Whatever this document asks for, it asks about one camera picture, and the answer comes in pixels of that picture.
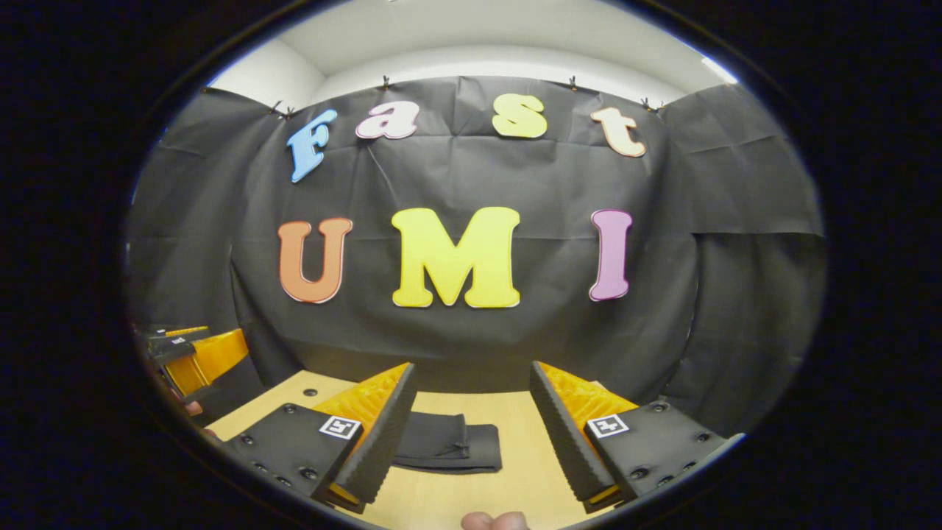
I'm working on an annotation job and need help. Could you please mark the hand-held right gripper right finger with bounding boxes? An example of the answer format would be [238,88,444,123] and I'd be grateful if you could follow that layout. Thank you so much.
[528,360,731,515]

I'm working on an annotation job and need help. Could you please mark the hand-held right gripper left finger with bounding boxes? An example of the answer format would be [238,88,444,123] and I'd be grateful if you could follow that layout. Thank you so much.
[223,361,419,515]

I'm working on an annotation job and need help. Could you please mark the dark grey jeans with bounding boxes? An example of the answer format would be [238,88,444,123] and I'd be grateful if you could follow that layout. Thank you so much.
[392,411,504,475]

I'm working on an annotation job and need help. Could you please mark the black backdrop cloth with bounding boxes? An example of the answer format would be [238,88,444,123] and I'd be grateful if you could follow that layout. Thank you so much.
[125,74,826,435]

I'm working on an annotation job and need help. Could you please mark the long ceiling light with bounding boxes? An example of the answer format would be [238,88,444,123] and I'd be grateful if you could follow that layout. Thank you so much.
[702,57,739,85]

